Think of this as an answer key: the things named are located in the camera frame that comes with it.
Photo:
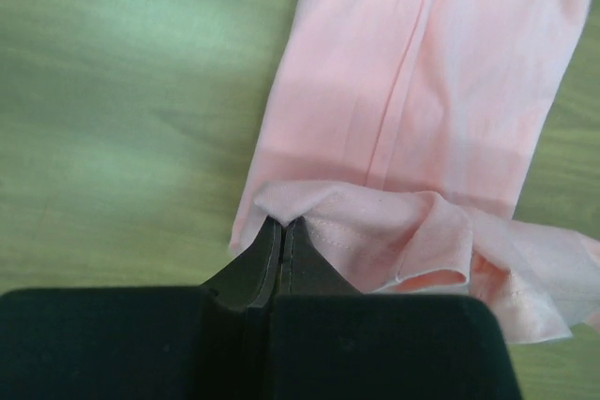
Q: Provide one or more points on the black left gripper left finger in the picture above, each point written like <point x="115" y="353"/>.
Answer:
<point x="175" y="342"/>

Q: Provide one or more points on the salmon pink t shirt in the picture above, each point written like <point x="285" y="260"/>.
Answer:
<point x="402" y="132"/>

